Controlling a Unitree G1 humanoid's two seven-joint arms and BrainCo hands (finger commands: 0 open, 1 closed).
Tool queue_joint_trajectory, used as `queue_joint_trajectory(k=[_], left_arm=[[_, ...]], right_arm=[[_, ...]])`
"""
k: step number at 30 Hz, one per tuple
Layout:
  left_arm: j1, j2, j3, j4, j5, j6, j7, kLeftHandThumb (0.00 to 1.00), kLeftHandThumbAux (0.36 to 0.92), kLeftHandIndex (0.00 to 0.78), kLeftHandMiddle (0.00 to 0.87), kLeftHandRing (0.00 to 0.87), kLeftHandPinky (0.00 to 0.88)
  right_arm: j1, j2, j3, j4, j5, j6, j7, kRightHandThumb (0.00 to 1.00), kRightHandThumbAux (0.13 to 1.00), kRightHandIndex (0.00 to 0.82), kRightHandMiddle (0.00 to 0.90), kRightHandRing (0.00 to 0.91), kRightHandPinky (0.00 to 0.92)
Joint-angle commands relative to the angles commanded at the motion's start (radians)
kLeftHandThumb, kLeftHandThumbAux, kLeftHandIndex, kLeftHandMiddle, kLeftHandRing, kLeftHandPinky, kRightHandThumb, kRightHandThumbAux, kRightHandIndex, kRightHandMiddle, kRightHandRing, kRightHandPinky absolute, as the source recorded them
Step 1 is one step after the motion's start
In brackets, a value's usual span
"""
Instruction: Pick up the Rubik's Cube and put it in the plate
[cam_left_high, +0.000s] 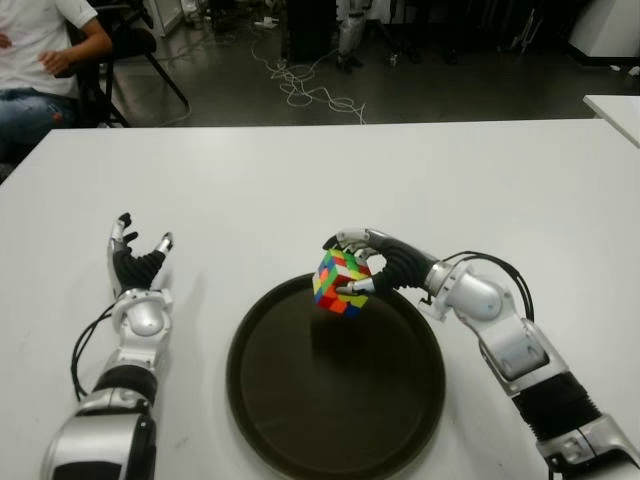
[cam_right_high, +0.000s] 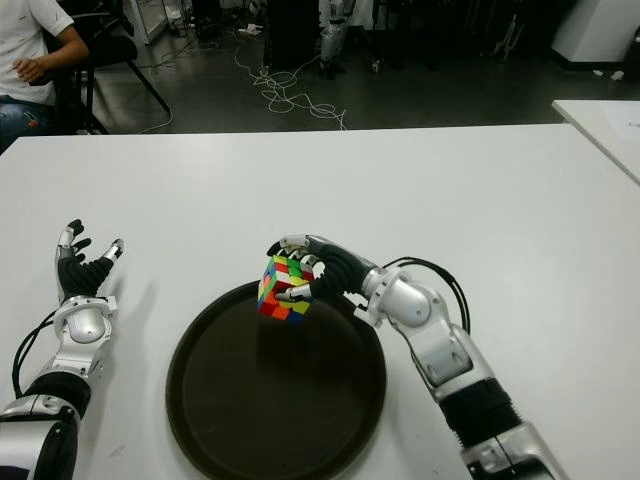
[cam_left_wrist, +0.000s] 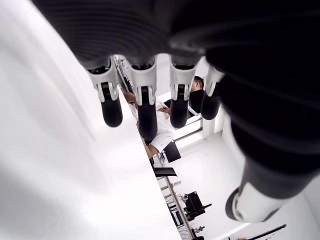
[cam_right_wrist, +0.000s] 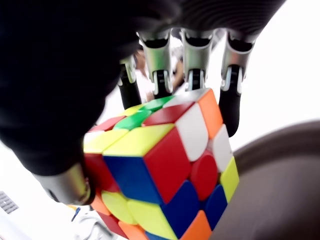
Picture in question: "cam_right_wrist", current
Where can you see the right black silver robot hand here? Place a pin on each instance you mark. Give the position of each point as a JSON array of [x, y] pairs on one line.
[[50, 75]]

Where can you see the multicoloured Rubik's cube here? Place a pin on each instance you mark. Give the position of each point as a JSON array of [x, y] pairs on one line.
[[162, 162]]

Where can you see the round dark brown plate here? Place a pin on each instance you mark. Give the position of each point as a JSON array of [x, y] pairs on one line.
[[275, 187]]

